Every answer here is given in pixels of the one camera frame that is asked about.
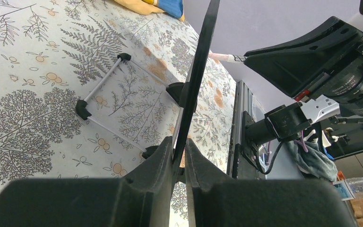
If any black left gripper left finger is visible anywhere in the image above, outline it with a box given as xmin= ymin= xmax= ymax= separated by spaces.
xmin=0 ymin=137 xmax=173 ymax=227

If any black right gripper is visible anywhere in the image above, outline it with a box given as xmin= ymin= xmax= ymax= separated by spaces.
xmin=244 ymin=16 xmax=363 ymax=117

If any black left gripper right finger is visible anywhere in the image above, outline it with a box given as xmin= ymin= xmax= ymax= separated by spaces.
xmin=185 ymin=139 xmax=355 ymax=227

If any white whiteboard black frame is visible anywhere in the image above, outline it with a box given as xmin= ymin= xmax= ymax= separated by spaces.
xmin=75 ymin=0 xmax=220 ymax=159

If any red white marker pen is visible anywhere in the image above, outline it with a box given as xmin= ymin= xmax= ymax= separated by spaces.
xmin=208 ymin=52 xmax=247 ymax=63

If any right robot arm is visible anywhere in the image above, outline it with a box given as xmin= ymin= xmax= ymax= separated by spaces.
xmin=244 ymin=17 xmax=363 ymax=145

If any floral tablecloth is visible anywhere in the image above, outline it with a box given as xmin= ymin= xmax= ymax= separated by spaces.
xmin=0 ymin=0 xmax=237 ymax=227

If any blue pikachu cloth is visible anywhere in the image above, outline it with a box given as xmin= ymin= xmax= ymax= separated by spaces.
xmin=114 ymin=0 xmax=185 ymax=21

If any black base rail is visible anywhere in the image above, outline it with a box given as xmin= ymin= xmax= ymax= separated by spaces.
xmin=226 ymin=80 xmax=265 ymax=180

